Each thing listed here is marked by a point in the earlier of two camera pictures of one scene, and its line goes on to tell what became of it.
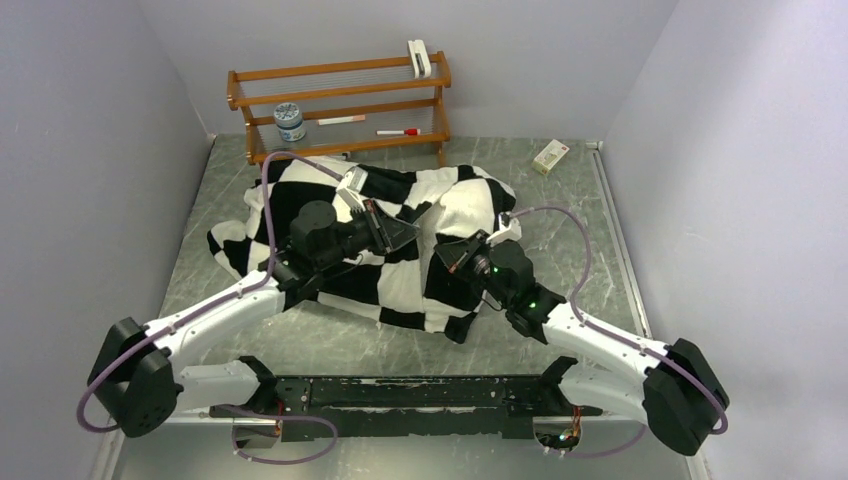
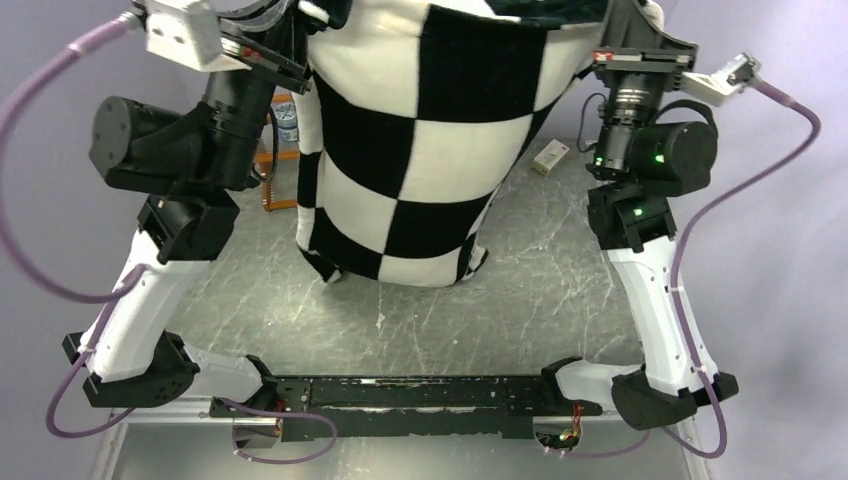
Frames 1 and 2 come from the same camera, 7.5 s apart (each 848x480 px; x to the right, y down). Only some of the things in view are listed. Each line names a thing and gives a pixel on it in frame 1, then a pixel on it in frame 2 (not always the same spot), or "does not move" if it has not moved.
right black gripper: (453, 252) → (632, 42)
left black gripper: (388, 233) → (269, 37)
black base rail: (408, 408) does not move
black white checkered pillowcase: (410, 287) → (415, 115)
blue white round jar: (289, 122) does not move
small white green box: (549, 156) does not move
